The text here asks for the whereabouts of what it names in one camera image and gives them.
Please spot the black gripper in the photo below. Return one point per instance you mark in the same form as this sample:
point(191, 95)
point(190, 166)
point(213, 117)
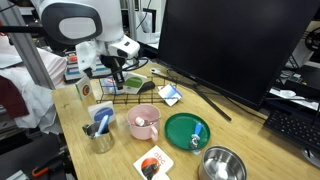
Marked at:
point(115, 64)

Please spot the white book with green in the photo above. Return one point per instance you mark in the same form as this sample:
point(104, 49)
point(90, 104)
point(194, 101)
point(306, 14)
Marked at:
point(133, 82)

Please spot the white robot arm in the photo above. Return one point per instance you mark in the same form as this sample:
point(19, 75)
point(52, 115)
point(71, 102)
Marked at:
point(94, 27)

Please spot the white book blue hippo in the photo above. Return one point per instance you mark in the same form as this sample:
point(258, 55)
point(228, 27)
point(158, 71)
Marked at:
point(98, 111)

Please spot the white book with blue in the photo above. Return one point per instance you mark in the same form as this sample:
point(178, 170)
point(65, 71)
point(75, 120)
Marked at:
point(169, 94)

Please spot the abc book orange black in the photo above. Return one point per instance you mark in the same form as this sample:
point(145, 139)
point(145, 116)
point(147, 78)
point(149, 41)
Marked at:
point(154, 164)

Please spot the blue patterned plastic bag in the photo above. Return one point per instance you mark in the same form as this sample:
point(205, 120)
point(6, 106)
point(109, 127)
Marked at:
point(108, 85)

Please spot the black remote control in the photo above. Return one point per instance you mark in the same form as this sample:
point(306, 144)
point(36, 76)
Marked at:
point(147, 86)

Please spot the pink mug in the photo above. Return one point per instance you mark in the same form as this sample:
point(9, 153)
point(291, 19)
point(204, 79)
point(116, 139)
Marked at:
point(148, 112)

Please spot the spoon in pink mug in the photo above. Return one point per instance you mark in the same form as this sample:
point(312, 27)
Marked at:
point(140, 122)

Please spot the blue white spatula in cup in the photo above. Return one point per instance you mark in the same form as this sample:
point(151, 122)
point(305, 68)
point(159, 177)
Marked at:
point(102, 126)

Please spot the steel cup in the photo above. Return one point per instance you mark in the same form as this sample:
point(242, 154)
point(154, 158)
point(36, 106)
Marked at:
point(98, 143)

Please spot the green plate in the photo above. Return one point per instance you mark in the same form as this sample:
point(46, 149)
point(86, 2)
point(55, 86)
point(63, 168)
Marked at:
point(179, 128)

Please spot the large black monitor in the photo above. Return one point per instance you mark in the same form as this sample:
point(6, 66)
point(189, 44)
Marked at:
point(234, 47)

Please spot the steel bowl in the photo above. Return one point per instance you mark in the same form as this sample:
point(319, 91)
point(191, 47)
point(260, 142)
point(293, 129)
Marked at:
point(221, 163)

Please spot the black keyboard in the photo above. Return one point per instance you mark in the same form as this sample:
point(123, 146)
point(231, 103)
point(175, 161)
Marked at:
point(296, 128)

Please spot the black wire book rack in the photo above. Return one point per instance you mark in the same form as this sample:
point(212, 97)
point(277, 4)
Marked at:
point(150, 96)

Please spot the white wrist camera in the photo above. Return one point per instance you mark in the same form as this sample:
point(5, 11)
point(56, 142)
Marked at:
point(86, 57)

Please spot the blue handled spoon on plate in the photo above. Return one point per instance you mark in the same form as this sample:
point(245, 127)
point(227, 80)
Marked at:
point(195, 137)

